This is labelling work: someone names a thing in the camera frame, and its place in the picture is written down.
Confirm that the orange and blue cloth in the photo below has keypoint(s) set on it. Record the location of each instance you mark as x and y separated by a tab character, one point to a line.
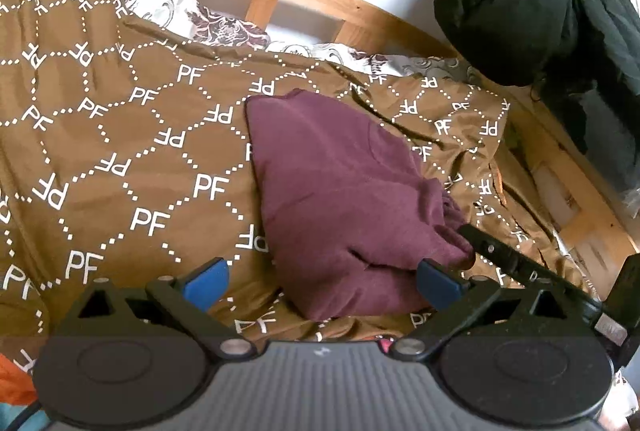
15	376

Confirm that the maroon long-sleeve shirt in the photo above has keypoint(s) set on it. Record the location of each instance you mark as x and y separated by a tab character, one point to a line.
340	201

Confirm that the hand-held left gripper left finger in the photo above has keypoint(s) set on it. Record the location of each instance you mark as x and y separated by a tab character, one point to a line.
207	280

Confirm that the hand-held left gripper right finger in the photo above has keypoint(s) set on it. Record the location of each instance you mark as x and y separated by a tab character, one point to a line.
440	282

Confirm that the brown printed blanket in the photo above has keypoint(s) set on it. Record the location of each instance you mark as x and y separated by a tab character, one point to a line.
125	121

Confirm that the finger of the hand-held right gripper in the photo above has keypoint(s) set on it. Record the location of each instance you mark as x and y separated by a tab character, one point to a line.
505	256

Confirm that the floral bed sheet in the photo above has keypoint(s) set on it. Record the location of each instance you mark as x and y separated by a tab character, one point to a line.
220	23

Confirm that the black padded jacket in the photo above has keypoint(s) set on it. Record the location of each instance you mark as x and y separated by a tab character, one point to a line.
525	11

